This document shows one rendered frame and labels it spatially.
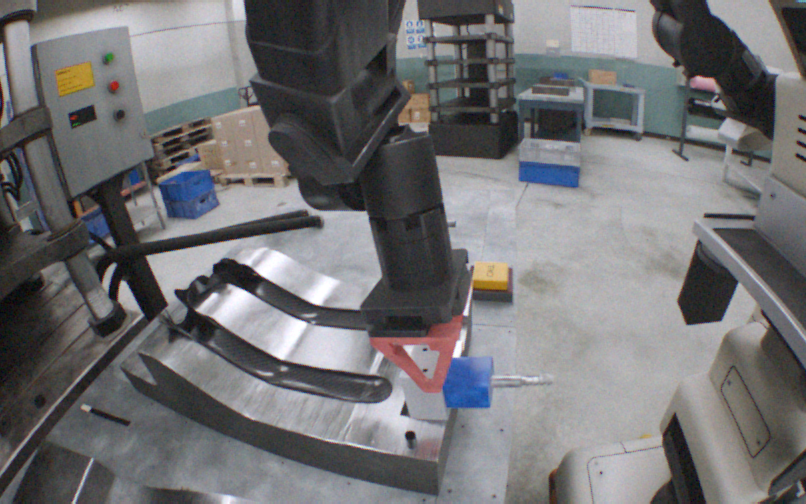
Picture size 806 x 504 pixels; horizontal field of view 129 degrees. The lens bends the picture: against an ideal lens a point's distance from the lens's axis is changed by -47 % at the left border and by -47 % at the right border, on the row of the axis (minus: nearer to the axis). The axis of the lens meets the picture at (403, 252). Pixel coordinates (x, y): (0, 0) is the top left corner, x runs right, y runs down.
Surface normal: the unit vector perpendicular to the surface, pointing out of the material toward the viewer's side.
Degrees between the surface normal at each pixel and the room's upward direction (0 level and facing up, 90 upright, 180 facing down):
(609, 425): 0
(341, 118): 111
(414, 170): 78
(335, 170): 121
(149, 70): 90
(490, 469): 0
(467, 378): 13
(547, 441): 0
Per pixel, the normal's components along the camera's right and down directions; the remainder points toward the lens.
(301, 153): -0.44, 0.84
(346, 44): 0.90, 0.41
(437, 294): -0.20, -0.92
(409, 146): 0.37, 0.24
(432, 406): -0.29, 0.38
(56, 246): 0.62, 0.34
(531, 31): -0.46, 0.48
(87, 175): 0.96, 0.05
